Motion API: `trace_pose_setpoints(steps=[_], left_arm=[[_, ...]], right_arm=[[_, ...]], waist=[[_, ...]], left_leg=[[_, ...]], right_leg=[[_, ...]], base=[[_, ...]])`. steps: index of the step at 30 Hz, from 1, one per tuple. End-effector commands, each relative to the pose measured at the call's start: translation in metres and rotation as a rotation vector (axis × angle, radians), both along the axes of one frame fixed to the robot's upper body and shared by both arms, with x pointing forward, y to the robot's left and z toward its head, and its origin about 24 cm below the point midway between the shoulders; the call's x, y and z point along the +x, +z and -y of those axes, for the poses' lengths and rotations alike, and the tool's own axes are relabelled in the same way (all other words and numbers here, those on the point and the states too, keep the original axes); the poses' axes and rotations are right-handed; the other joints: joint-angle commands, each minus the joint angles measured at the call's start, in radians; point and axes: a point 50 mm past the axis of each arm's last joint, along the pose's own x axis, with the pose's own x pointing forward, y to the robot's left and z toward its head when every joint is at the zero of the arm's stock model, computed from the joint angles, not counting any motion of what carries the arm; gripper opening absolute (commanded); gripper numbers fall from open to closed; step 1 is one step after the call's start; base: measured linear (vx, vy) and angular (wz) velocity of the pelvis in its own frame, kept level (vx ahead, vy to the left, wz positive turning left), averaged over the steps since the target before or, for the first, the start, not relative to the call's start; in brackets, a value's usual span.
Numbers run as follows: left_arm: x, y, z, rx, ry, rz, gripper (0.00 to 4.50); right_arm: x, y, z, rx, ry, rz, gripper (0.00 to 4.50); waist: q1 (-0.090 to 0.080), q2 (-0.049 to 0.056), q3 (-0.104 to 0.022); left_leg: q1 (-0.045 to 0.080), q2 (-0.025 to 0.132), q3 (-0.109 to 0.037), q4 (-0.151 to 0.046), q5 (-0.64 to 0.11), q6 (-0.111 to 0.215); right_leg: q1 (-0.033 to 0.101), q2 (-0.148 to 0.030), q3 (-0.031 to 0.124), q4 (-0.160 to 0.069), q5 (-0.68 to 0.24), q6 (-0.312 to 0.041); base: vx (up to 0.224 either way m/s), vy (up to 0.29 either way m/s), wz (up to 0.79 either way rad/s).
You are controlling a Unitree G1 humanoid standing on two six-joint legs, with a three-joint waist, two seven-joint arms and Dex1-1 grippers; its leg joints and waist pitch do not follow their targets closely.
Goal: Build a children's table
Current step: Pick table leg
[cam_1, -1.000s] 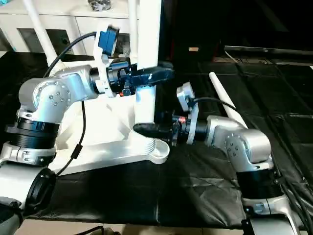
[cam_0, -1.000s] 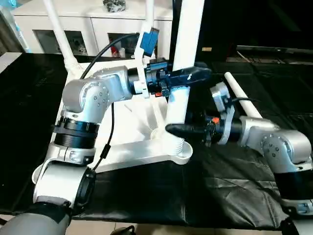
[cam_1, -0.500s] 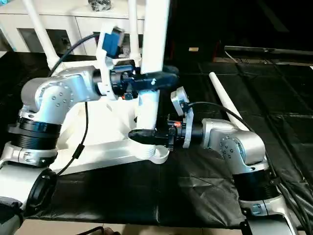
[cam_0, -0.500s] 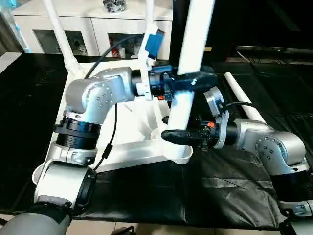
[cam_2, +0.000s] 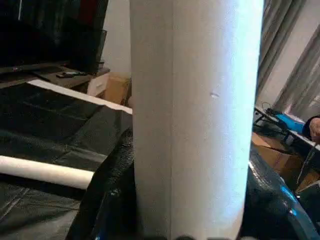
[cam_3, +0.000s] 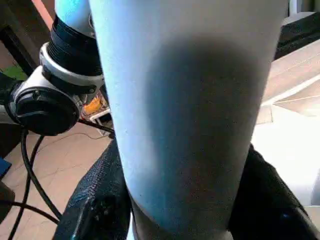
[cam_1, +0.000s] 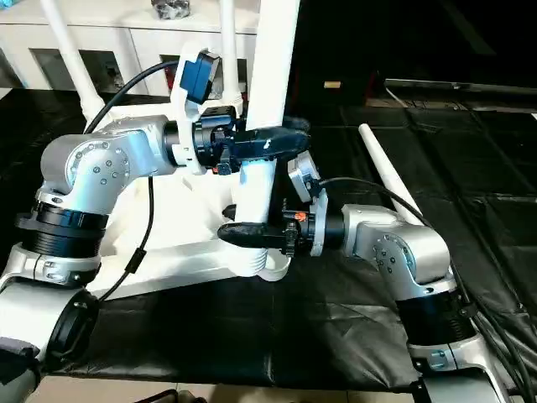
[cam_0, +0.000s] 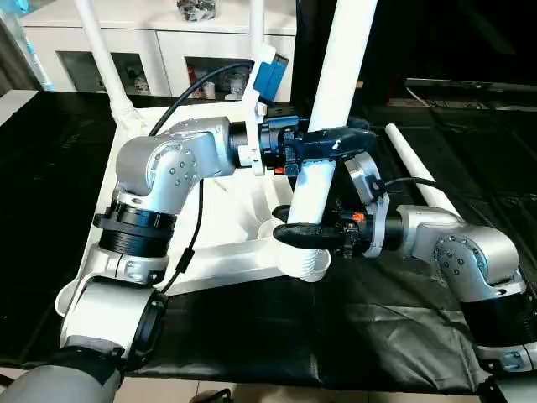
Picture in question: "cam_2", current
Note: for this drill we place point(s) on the black work mat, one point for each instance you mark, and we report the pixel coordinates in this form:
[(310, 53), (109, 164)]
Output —
[(45, 125)]

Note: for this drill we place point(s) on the grey pleated curtain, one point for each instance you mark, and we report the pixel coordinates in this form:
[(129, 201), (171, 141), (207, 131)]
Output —
[(290, 45)]

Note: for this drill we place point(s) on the white plastic table leg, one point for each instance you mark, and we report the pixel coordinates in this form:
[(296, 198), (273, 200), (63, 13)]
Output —
[(195, 110), (45, 171)]

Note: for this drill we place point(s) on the glossy black long bar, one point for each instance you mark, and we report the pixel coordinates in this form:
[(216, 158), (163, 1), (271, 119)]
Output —
[(30, 67)]

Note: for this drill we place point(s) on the small black remote control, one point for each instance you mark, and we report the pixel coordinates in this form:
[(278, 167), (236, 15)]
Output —
[(70, 74)]

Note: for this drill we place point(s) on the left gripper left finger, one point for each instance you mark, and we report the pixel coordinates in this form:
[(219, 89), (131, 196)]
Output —
[(112, 200)]

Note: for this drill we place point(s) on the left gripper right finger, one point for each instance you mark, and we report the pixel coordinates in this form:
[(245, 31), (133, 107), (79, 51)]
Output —
[(272, 210)]

